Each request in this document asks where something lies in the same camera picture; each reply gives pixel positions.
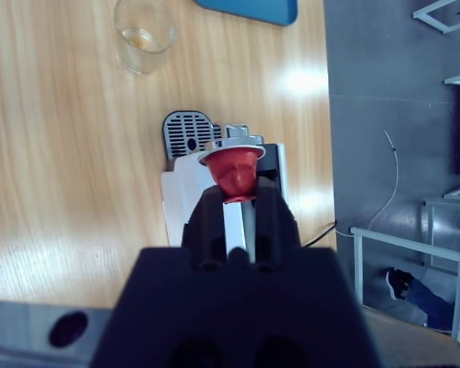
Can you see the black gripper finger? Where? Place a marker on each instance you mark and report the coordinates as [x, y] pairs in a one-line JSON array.
[[274, 226], [207, 230]]

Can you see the white capsule coffee machine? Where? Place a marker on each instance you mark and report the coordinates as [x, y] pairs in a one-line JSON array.
[[180, 191]]

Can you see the black sneaker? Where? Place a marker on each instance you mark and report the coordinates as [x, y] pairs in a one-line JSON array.
[[398, 283]]

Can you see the red coffee capsule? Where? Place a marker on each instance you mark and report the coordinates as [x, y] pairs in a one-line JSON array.
[[234, 168]]

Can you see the clear drinking glass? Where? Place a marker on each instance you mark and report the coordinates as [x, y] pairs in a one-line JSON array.
[[142, 57]]

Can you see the silver drip tray grate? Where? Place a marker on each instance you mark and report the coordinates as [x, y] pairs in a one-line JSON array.
[[180, 132]]

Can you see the bystander leg blue jeans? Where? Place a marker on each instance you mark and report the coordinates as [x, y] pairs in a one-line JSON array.
[[429, 303]]

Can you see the teal plastic tray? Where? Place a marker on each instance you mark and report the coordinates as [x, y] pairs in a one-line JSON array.
[[253, 9]]

